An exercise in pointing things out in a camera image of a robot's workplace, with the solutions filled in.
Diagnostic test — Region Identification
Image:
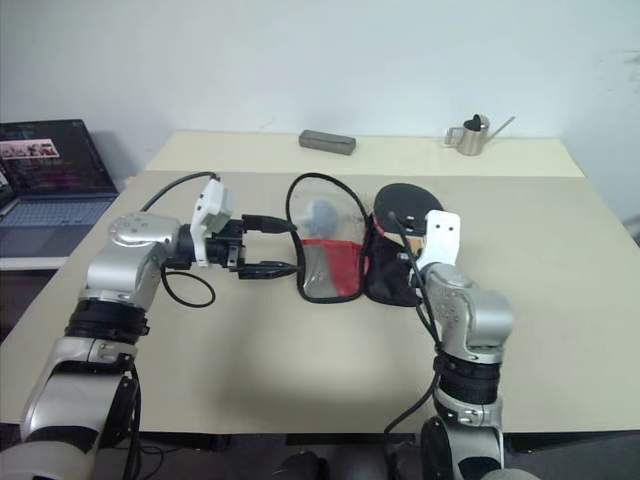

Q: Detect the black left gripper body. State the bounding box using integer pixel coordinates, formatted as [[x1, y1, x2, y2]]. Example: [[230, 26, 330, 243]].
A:
[[207, 214, 249, 274]]

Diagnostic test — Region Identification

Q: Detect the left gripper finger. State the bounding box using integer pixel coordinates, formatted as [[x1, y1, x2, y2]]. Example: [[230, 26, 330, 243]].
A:
[[234, 261, 301, 282], [242, 213, 300, 235]]

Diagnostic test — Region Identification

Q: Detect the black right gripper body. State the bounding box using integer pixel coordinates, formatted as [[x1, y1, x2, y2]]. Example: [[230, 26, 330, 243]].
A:
[[400, 214, 430, 236]]

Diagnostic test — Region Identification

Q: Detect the grey round disc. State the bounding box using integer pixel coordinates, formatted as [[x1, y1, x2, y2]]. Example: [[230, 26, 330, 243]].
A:
[[299, 197, 339, 236]]

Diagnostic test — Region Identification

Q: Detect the black red paddle case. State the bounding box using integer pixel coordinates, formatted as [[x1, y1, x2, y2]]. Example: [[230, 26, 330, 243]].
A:
[[285, 172, 426, 307]]

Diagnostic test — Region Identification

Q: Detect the grey oblong pouch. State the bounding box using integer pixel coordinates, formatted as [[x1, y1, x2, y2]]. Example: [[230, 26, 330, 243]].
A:
[[298, 128, 357, 158]]

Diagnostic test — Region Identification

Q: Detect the silver metal watering can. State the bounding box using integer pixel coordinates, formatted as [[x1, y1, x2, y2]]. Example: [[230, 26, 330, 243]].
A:
[[443, 113, 516, 158]]

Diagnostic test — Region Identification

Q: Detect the open blue-grey laptop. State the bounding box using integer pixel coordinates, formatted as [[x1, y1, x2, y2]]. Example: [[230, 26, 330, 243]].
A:
[[0, 118, 121, 259]]

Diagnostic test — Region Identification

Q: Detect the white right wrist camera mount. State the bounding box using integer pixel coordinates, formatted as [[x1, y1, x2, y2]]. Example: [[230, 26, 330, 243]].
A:
[[417, 209, 462, 269]]

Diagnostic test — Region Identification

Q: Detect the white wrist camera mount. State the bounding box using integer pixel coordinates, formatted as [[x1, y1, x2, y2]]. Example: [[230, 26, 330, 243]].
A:
[[417, 209, 462, 269], [189, 179, 241, 267]]

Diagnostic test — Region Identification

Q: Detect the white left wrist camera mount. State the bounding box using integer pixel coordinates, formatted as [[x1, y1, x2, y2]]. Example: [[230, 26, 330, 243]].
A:
[[189, 179, 241, 267]]

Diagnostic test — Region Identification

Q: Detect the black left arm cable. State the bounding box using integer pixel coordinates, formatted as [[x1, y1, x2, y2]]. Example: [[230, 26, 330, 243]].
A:
[[142, 171, 222, 309]]

